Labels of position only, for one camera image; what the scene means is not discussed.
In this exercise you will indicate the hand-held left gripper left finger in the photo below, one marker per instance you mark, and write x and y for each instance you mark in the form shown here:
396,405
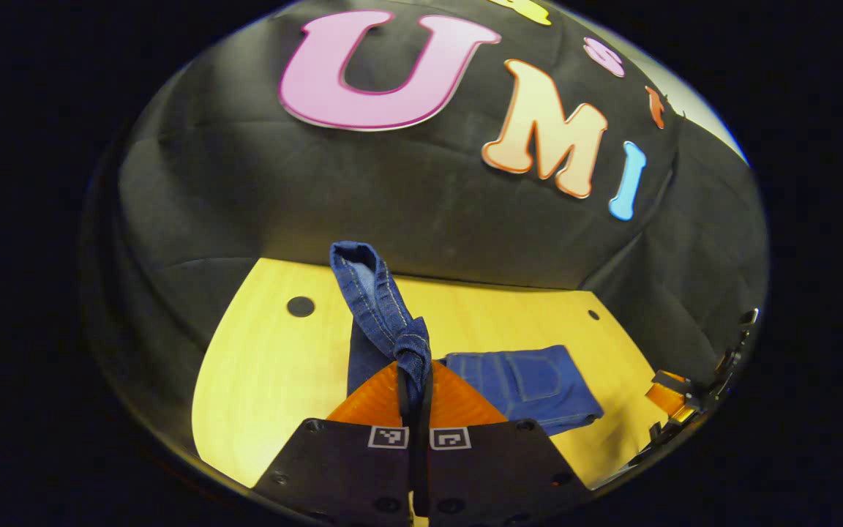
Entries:
348,468

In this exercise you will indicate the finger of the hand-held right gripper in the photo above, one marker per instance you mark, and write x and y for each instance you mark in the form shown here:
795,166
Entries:
667,395

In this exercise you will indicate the black backdrop cloth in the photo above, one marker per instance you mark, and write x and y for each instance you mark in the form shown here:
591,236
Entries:
392,205

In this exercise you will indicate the blue denim jeans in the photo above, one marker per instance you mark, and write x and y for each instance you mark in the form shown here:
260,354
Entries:
524,380

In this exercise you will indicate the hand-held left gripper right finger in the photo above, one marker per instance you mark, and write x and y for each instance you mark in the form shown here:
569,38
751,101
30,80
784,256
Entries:
495,468

